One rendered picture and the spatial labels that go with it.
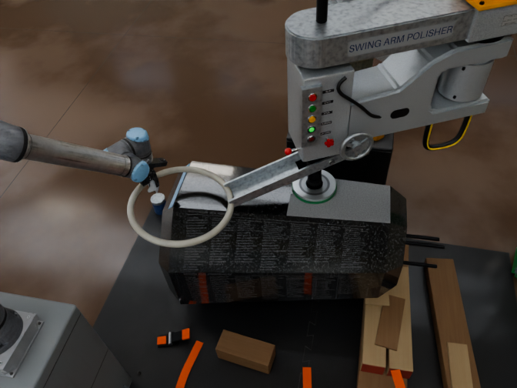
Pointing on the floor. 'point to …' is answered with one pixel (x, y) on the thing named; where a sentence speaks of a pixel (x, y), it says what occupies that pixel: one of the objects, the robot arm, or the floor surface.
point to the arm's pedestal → (63, 350)
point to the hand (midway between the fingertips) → (154, 187)
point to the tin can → (158, 202)
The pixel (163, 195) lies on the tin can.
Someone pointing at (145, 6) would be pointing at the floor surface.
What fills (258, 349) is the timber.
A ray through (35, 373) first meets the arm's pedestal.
